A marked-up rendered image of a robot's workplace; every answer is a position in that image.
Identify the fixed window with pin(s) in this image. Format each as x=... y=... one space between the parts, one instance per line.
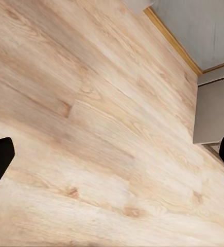
x=195 y=29

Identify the dishwasher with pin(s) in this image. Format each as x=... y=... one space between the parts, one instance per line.
x=215 y=147

